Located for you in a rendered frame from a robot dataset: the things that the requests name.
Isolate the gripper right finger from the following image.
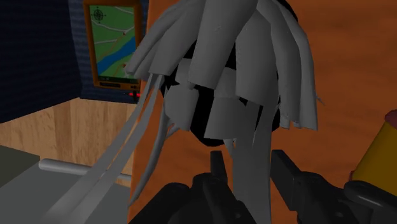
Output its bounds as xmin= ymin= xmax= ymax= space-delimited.
xmin=270 ymin=149 xmax=397 ymax=224

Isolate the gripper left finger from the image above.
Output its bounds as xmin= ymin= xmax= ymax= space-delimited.
xmin=129 ymin=150 xmax=258 ymax=224

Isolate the yellow bottle with red cap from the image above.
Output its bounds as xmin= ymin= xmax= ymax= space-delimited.
xmin=347 ymin=108 xmax=397 ymax=197

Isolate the orange-framed map device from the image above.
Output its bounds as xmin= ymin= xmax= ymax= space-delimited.
xmin=82 ymin=0 xmax=144 ymax=92

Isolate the grey cabinet with bar handle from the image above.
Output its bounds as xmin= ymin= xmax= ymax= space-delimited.
xmin=0 ymin=144 xmax=134 ymax=224

